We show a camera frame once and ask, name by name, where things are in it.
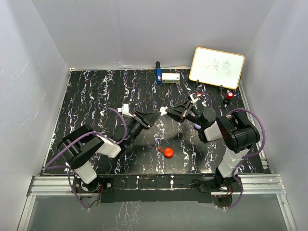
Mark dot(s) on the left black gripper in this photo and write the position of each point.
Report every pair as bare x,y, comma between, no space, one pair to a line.
145,120

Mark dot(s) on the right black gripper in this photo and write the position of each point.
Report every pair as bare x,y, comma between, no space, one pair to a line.
177,112

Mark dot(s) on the white earbud charging case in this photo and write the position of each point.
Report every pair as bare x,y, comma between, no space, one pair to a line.
163,111

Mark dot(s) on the red earbud charging case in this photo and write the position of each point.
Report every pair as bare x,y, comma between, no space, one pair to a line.
168,152

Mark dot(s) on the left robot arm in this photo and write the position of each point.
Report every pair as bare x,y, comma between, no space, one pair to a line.
79,146

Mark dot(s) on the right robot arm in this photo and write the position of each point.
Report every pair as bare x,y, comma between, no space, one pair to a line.
237,131

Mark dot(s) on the white green carton box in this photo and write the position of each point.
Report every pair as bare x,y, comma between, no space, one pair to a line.
170,78

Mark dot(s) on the red emergency stop button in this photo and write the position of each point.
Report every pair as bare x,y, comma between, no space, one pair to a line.
228,98

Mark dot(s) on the blue black marker device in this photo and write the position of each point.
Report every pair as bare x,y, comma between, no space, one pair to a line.
158,72

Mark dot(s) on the yellow framed whiteboard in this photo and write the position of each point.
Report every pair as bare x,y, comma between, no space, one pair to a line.
217,68

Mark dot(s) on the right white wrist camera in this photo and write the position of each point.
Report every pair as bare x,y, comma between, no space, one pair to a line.
194,98

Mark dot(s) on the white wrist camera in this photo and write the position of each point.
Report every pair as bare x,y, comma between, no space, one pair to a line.
124,110
194,98

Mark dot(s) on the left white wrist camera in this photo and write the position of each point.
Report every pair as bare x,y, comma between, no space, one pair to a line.
124,110

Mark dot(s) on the black front base frame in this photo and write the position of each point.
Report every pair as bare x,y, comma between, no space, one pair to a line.
199,188

